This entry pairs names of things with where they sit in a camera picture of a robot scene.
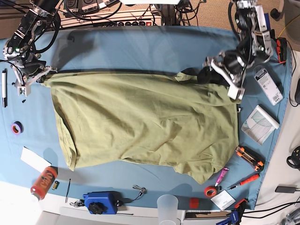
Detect orange screwdriver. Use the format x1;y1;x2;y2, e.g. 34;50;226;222
226;174;260;190

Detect white power strip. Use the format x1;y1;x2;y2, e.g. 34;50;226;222
61;9;163;29

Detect pink glue tube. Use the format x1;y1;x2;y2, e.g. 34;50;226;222
215;167;230;187

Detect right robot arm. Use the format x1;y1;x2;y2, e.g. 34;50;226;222
1;0;63;96

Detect white paper card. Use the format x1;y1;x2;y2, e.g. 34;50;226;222
21;147;51;173

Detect black tweezers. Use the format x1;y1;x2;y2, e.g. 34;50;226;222
65;178;71;203

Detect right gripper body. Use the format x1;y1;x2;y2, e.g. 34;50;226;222
13;66;58;97

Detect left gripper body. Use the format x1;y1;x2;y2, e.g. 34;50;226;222
202;52;246;100

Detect blue plastic box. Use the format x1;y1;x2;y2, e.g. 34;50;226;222
82;191;123;215

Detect metal key clip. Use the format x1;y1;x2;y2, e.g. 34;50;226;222
133;185;147;196

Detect white square packet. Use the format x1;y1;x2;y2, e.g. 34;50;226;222
211;190;236;210

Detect orange utility knife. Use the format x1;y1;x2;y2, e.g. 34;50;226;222
235;146;265;173

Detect small green battery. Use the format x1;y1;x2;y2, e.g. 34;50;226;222
52;180;60;190

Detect orange tape roll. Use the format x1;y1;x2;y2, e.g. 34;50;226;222
204;186;218;198

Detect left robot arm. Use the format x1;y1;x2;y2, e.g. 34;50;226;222
197;0;273;100

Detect white marker pen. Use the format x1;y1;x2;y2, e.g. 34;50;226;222
1;69;8;108

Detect orange spray can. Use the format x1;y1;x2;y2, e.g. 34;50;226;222
30;166;58;201

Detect red plastic block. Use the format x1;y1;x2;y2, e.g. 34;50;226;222
189;198;199;209

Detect white patterned notebook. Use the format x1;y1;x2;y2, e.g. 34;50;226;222
241;105;280;146

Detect orange black clamp tool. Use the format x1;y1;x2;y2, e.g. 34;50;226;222
276;37;287;64

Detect translucent plastic cup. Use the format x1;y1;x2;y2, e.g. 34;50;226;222
157;195;178;225

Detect olive green t-shirt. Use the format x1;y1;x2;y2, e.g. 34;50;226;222
44;72;240;184

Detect blue bar clamp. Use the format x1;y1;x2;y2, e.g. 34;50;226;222
216;198;248;225

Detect blue table cloth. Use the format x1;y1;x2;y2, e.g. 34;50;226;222
0;25;293;211

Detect purple tape roll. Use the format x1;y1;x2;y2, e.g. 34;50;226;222
11;121;24;135

